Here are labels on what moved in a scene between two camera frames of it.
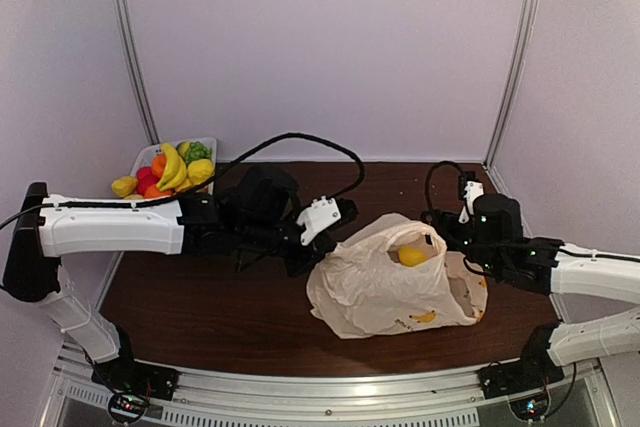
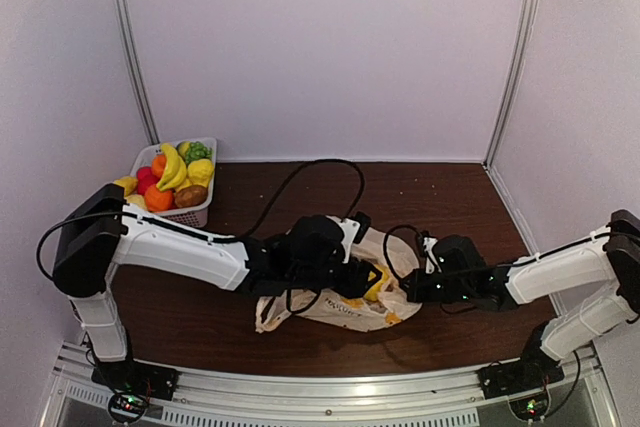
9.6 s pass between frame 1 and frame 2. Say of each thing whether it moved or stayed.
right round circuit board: stayed
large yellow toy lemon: stayed
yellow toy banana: stayed
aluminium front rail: stayed
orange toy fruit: stayed
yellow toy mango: moved
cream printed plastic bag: moved
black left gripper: moved
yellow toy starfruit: stayed
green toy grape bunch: stayed
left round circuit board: stayed
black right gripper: moved
